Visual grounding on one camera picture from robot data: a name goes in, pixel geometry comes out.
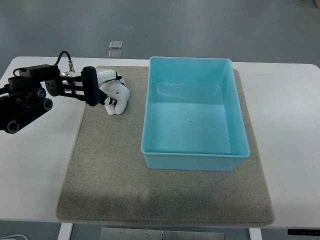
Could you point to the black desk control panel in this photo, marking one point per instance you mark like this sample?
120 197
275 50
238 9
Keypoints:
303 232

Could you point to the floor socket plate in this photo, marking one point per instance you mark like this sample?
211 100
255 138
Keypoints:
115 44
115 54

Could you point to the upper floor socket plate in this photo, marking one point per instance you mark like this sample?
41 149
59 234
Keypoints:
115 44

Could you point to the white table leg right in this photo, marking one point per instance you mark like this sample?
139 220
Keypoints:
255 234

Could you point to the lower floor socket plate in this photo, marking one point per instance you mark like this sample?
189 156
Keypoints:
115 54

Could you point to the white tooth plush toy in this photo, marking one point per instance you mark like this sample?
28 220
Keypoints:
116 91

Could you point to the metal base plate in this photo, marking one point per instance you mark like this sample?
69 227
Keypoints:
150 234

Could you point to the white table leg left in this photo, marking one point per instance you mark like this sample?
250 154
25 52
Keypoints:
65 231

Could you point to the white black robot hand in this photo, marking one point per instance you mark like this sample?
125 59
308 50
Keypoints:
105 75

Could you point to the white table leg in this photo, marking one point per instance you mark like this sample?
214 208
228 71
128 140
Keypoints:
65 231
255 234

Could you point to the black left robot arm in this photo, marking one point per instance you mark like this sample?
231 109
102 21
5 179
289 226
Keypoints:
24 98

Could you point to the blue plastic box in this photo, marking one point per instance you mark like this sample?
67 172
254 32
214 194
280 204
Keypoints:
193 118

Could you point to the grey felt mat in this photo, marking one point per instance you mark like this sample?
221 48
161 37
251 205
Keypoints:
108 182

